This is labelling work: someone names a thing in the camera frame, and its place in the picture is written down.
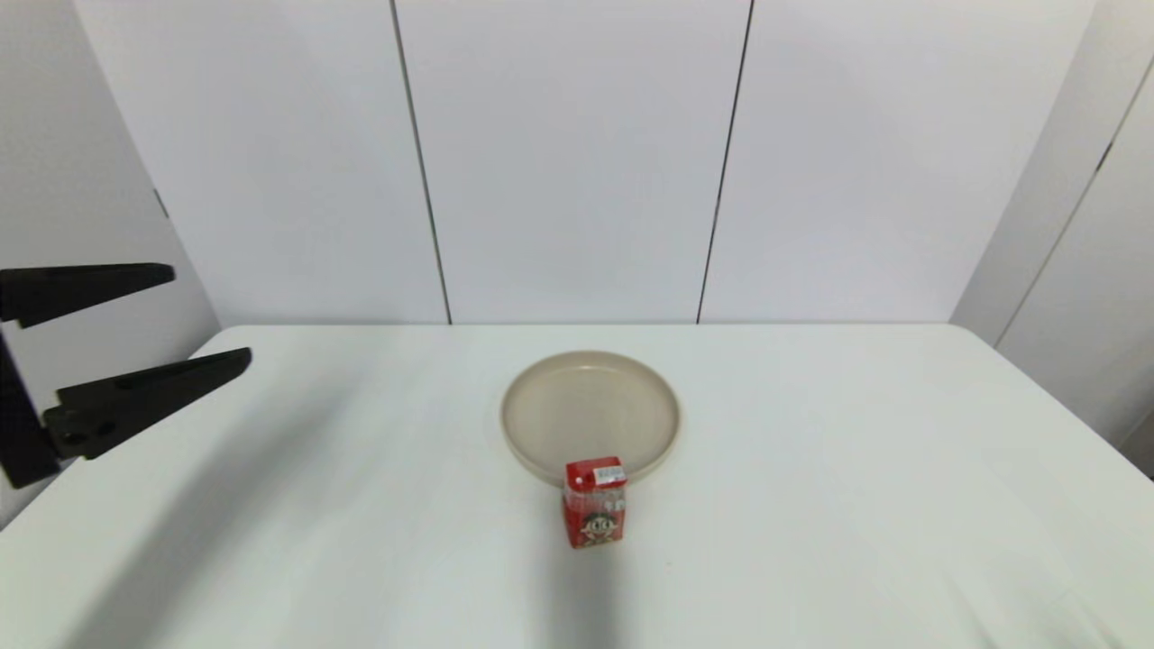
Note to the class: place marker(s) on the beige round plate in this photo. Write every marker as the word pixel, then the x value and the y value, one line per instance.
pixel 590 410

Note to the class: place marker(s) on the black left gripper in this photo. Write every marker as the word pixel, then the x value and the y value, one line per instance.
pixel 16 433

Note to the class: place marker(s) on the red milk carton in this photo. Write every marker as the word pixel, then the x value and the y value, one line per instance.
pixel 595 509

